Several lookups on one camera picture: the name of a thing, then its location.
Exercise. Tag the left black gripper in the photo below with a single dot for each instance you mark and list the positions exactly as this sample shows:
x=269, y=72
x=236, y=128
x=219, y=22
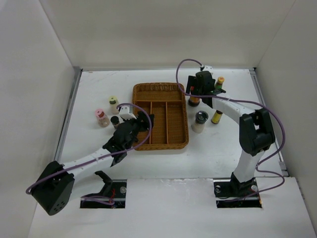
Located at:
x=141, y=117

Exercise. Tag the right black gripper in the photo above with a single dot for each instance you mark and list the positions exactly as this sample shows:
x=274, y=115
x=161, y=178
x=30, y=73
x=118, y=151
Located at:
x=192, y=82

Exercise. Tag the red lid sauce jar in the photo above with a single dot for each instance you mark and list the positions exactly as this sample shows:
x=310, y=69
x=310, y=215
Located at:
x=193, y=101

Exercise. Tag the green label yellow cap bottle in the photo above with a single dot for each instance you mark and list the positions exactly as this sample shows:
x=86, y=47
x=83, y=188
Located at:
x=219, y=83

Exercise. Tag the black lid spice jar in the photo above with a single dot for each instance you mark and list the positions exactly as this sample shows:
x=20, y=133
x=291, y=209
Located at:
x=115, y=122

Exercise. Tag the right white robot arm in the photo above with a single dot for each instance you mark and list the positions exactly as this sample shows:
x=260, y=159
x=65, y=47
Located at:
x=255, y=133

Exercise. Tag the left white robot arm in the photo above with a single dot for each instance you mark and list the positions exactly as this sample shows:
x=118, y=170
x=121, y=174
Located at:
x=54, y=186

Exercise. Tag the brown wicker divided basket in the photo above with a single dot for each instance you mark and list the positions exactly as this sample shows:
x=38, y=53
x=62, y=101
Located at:
x=168, y=105

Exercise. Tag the grey lid white shaker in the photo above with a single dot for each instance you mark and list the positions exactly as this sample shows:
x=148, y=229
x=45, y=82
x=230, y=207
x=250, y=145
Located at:
x=199, y=123

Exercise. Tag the yellow lid spice jar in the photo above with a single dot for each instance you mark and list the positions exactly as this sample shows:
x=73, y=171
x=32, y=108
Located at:
x=113, y=102

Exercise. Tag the small yellow label bottle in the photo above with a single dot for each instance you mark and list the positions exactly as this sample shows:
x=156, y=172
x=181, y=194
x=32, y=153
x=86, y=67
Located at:
x=216, y=117

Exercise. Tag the pink lid spice jar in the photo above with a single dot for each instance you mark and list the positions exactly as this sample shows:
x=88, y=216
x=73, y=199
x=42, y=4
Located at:
x=102, y=118

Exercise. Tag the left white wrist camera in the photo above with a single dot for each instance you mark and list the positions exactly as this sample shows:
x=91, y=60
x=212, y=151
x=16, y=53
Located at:
x=126, y=113

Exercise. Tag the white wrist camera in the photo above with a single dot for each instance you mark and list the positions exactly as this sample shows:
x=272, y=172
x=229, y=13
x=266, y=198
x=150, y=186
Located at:
x=206, y=68
x=126, y=113

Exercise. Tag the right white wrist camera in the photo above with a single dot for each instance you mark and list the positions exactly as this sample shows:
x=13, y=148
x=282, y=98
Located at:
x=206, y=68

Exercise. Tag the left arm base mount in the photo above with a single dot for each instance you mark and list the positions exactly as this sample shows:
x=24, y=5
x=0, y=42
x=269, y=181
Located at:
x=111, y=196

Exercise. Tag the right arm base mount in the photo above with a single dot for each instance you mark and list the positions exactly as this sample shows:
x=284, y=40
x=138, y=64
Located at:
x=231, y=194

